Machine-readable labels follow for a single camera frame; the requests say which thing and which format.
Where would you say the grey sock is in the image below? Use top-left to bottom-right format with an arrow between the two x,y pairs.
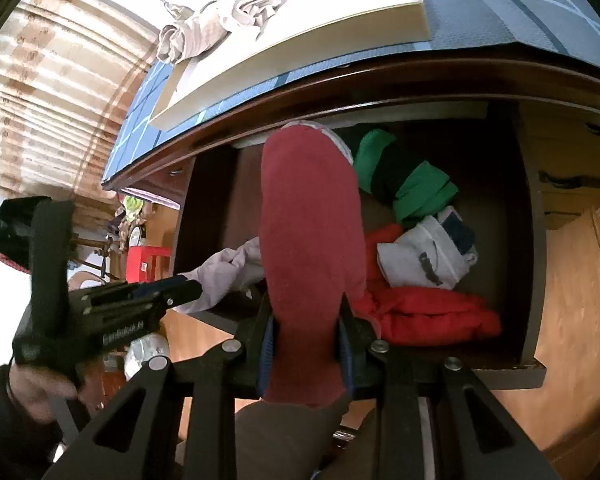
377,205 -> 480,291

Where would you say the shallow white cardboard box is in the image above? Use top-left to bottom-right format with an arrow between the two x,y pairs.
150,0 -> 433,131

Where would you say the wooden desk drawer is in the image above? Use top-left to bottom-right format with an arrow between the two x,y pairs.
172,102 -> 548,391

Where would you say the person's left hand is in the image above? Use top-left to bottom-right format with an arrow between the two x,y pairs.
7,357 -> 83,423

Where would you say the blue plaid tablecloth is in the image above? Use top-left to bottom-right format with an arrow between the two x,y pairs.
102,0 -> 600,186

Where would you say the red plastic stool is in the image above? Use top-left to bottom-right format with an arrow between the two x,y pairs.
126,245 -> 173,283

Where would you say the beige patterned curtain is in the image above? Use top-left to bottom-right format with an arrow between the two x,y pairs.
0,0 -> 161,211

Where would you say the bright red sock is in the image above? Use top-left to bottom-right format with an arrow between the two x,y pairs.
362,224 -> 503,347

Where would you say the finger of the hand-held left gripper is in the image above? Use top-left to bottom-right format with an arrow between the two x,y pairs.
130,276 -> 203,297
150,289 -> 203,318

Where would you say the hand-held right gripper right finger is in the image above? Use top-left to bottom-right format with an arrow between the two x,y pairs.
337,300 -> 561,480

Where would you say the yellow green object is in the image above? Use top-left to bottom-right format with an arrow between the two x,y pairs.
122,195 -> 146,221

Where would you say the curtain tassel tieback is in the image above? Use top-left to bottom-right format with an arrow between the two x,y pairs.
130,0 -> 196,23

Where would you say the pale lilac underwear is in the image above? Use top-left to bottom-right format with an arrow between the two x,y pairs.
172,237 -> 266,316

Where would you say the dark wooden desk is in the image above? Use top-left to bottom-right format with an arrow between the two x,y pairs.
102,45 -> 600,311

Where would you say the green black striped sock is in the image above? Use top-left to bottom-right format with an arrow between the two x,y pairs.
352,129 -> 460,228

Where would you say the person's left forearm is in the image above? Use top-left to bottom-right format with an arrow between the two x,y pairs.
0,365 -> 63,480

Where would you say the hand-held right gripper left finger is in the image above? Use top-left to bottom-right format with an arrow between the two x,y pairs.
42,290 -> 281,480

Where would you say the maroon underwear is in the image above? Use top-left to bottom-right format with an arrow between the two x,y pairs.
257,121 -> 368,408

